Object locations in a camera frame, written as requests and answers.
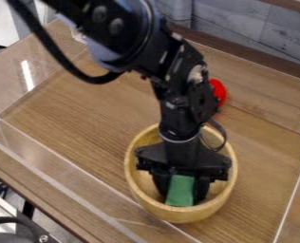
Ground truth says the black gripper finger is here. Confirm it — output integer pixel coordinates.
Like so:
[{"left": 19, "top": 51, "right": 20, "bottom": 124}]
[
  {"left": 151, "top": 172, "right": 171, "bottom": 197},
  {"left": 194, "top": 177, "right": 211, "bottom": 204}
]

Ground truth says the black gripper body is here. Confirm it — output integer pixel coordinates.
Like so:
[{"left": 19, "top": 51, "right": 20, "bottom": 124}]
[{"left": 134, "top": 133, "right": 233, "bottom": 182}]

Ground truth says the brown wooden bowl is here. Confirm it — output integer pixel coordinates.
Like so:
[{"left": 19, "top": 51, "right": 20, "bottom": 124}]
[{"left": 125, "top": 124, "right": 238, "bottom": 224}]

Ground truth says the green rectangular stick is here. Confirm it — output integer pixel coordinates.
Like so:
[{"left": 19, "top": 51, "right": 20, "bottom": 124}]
[{"left": 165, "top": 175, "right": 194, "bottom": 207}]

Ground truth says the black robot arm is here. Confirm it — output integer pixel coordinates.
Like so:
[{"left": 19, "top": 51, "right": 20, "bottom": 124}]
[{"left": 46, "top": 0, "right": 233, "bottom": 207}]

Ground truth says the red toy strawberry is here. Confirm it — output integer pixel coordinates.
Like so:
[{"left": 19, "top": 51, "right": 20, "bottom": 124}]
[{"left": 210, "top": 79, "right": 226, "bottom": 106}]

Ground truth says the black device at corner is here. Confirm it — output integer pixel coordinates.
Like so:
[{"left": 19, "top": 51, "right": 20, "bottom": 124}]
[{"left": 0, "top": 216, "right": 62, "bottom": 243}]

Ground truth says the clear acrylic front wall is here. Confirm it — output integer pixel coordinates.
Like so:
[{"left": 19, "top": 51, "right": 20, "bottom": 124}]
[{"left": 0, "top": 120, "right": 201, "bottom": 243}]

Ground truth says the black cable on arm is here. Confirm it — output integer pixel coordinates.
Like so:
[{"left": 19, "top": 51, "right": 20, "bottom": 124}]
[{"left": 6, "top": 0, "right": 125, "bottom": 85}]

